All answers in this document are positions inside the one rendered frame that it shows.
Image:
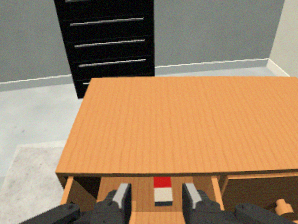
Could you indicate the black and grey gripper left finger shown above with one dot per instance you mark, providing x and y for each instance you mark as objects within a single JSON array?
[{"x": 69, "y": 213}]

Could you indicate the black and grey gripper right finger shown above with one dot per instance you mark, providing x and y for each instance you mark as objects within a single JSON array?
[{"x": 245, "y": 213}]

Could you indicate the brown wooden chest of drawers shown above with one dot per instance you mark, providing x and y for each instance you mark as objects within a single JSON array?
[{"x": 183, "y": 126}]

